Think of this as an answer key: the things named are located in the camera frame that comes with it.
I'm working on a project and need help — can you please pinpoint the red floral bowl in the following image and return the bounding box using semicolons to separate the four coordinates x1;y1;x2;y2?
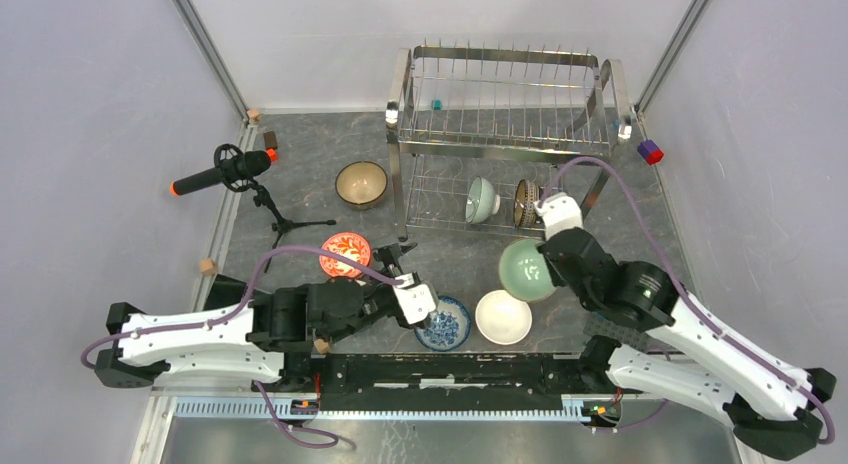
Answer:
319;232;372;278

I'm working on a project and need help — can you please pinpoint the light green bowl front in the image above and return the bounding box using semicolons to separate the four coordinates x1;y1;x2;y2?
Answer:
498;239;556;303

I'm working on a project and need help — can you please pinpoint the blue white patterned bowl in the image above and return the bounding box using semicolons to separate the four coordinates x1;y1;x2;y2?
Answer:
414;295;472;352

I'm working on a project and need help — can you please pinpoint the brown beige bowl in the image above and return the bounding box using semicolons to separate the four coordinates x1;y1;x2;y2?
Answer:
334;161;389;210

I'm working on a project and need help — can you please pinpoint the black patterned bowl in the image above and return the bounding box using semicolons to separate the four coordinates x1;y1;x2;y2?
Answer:
513;179;542;228

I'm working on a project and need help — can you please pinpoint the orange bowl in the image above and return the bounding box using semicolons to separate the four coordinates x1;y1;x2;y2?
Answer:
475;290;533;346

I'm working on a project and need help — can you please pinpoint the light green ribbed bowl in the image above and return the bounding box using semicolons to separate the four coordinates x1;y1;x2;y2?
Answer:
465;176;501;225

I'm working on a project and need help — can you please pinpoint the steel dish rack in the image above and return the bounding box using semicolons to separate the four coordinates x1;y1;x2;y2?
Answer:
385;43;635;239

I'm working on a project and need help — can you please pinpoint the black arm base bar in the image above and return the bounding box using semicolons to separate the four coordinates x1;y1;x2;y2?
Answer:
264;351;645;413

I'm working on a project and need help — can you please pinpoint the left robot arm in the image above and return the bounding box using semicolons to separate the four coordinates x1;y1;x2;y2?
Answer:
81;244;438;392

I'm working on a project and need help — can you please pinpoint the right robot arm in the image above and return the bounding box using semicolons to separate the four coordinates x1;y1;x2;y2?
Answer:
537;227;837;461

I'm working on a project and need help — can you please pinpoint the wooden cube near base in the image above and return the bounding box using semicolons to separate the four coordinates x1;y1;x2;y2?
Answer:
313;339;331;355

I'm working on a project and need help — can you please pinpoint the purple red block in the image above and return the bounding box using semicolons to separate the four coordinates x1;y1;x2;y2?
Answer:
637;139;664;166

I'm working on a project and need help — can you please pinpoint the brown block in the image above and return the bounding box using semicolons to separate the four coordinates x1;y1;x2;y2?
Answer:
263;131;278;150

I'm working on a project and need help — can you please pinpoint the black microphone on tripod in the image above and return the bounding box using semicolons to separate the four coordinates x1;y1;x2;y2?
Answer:
169;143;337;248

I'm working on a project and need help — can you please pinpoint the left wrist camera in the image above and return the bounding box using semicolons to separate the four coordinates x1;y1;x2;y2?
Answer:
393;273;439;325

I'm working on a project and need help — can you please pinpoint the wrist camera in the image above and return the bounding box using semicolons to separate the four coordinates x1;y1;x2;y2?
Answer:
393;273;439;325
534;192;584;240

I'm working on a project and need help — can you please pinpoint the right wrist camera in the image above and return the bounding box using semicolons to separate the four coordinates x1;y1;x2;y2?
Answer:
534;192;584;240

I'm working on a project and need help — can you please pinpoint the wooden cube left rail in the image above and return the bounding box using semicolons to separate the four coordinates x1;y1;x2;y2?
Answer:
198;258;219;276

